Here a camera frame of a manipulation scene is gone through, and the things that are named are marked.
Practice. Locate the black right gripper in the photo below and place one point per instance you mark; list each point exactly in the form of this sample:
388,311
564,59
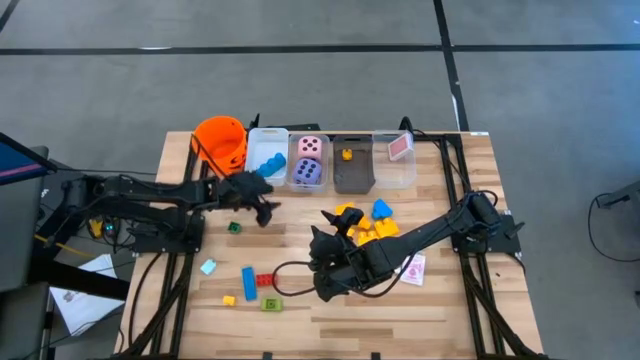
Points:
350,270

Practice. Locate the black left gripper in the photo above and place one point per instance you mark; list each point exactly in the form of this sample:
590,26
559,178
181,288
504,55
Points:
242,187

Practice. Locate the large yellow toy block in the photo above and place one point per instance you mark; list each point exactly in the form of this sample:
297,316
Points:
345,205

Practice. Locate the small orange-yellow toy block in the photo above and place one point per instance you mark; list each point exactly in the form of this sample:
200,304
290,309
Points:
366,238

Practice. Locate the yellow square toy block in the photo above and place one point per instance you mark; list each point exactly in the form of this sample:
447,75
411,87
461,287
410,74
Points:
387,228

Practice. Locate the blue rounded toy block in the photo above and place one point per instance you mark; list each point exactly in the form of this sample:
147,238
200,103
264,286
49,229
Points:
382,210

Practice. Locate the purple foam die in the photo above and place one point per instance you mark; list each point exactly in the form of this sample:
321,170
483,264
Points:
307,171

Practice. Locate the long red toy brick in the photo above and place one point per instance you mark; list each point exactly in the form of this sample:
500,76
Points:
265,280

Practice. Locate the long blue block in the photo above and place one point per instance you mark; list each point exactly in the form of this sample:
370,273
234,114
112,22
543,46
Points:
249,283

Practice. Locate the pink foam die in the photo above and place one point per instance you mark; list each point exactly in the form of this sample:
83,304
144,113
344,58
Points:
310,148

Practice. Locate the pink and white card box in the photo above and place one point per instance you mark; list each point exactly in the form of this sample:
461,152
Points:
414,270

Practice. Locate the light green toy block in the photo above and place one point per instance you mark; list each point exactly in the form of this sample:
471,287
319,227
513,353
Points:
271,304

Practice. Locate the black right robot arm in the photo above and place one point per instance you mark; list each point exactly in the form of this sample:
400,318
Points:
430,235

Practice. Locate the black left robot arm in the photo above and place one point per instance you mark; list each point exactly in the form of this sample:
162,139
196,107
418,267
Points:
150,192

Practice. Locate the small dark green block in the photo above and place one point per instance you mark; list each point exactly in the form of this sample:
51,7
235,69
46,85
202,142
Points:
234,228

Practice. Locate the grey plastic bin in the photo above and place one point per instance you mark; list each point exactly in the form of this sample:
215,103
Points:
352,175

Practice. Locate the white plastic bin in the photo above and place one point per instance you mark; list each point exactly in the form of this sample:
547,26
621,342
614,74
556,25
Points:
265,142

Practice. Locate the small yellow castle piece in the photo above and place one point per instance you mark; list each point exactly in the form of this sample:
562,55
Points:
347,154

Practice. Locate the small light blue block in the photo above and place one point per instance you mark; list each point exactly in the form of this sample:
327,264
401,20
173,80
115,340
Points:
208,267

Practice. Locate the clear plastic bin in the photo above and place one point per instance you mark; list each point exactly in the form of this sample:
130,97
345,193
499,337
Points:
326,150
395,175

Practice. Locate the orange pumpkin face bucket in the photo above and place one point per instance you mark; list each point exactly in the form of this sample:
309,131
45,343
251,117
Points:
225,135

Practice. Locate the small yellow cube block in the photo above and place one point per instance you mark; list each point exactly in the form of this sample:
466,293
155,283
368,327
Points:
228,300

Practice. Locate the red-backed playing card deck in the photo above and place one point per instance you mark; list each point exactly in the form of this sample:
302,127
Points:
401,146

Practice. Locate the yellow connector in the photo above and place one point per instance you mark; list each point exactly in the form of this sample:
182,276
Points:
96,228

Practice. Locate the white paper sheets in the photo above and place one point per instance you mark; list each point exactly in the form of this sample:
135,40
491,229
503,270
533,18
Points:
85,310

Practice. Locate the dark blue screen monitor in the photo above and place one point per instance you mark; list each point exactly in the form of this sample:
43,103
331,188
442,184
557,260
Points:
20,160

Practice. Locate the black equipment stand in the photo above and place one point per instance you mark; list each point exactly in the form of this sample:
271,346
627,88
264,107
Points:
15,240

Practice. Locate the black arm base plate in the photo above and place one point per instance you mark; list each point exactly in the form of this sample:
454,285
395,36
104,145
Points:
150,245
500,242

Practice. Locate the black aluminium table frame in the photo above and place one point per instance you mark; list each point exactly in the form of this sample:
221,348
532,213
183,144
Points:
181,300

